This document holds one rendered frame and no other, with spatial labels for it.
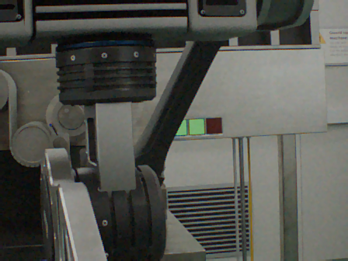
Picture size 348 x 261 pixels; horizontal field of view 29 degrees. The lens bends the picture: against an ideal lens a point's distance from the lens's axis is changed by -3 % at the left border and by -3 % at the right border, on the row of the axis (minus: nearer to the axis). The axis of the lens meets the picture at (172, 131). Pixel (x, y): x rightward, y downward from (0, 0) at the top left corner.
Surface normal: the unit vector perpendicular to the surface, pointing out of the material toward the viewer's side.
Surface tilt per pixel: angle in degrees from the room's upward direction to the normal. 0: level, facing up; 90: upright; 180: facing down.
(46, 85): 90
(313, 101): 90
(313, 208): 90
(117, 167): 90
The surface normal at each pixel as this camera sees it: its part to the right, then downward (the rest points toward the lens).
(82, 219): 0.08, -0.86
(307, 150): 0.14, 0.04
